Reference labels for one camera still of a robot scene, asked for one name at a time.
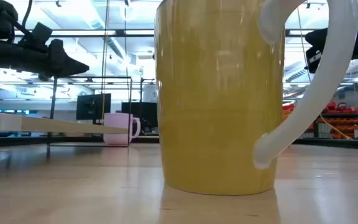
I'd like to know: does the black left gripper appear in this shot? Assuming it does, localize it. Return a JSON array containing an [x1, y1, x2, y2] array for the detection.
[[1, 39, 90, 79]]

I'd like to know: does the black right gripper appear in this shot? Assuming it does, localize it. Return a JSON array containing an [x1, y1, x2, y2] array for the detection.
[[304, 27, 331, 75]]

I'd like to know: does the pink mug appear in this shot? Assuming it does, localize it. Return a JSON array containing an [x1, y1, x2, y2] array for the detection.
[[103, 112, 142, 147]]

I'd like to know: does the black computer monitor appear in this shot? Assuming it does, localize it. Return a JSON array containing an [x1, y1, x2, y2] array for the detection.
[[75, 93, 112, 122], [121, 101, 158, 129]]

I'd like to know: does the shelving with red orange bins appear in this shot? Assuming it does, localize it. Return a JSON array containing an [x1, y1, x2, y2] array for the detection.
[[282, 100, 358, 141]]

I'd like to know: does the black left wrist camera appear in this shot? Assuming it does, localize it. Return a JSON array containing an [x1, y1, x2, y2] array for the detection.
[[26, 21, 54, 52]]

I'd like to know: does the yellow cable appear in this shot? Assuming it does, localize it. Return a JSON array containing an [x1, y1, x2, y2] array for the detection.
[[318, 113, 354, 141]]

